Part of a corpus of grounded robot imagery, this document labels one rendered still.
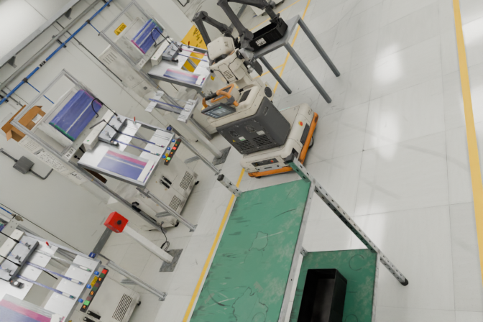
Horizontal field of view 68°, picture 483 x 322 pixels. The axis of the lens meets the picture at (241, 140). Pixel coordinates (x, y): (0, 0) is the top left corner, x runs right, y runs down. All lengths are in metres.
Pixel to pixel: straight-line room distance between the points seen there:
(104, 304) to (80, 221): 1.92
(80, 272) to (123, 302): 0.65
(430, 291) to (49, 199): 4.39
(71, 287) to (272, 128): 2.02
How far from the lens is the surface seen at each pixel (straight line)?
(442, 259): 2.27
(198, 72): 4.56
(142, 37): 4.75
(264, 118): 2.97
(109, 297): 3.70
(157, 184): 4.00
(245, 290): 1.46
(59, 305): 3.28
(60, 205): 5.30
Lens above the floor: 1.92
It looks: 26 degrees down
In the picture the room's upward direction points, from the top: 45 degrees counter-clockwise
